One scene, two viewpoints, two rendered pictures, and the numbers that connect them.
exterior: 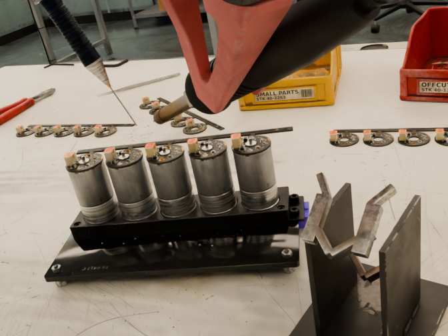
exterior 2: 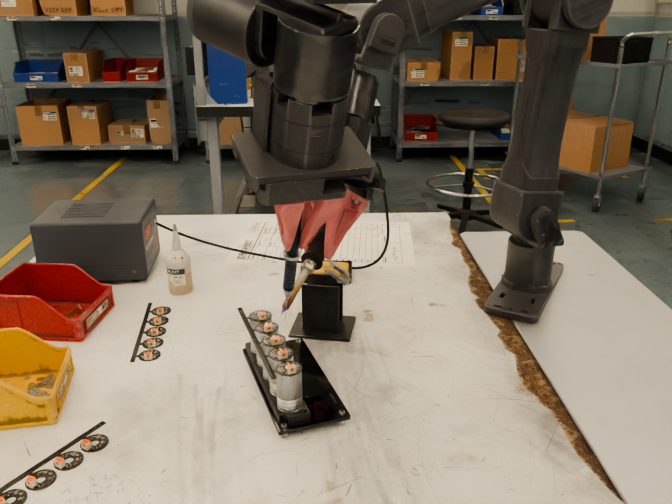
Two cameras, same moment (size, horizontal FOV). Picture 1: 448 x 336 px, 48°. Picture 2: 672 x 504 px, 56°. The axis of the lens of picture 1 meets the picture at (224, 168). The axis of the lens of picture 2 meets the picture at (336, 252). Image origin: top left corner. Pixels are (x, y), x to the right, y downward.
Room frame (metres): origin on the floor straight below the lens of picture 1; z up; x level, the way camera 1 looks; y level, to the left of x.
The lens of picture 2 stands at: (0.54, 0.55, 1.13)
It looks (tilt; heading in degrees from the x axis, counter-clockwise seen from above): 22 degrees down; 238
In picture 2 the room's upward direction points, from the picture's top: straight up
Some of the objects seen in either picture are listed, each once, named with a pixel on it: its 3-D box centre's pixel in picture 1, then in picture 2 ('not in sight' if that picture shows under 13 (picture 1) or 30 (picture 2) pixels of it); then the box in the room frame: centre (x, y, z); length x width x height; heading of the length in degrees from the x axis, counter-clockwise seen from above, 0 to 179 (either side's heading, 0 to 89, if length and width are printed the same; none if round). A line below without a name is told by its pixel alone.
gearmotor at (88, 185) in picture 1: (95, 193); (289, 390); (0.31, 0.09, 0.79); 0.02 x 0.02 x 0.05
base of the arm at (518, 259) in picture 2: not in sight; (529, 263); (-0.12, 0.00, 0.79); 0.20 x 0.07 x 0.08; 30
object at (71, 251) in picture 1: (178, 241); (292, 383); (0.28, 0.04, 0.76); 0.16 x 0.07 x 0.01; 78
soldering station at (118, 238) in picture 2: not in sight; (100, 240); (0.37, -0.39, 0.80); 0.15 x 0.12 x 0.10; 153
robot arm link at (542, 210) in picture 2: not in sight; (530, 220); (-0.11, 0.00, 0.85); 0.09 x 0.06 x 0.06; 78
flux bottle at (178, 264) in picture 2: not in sight; (177, 257); (0.30, -0.26, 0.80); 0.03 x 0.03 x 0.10
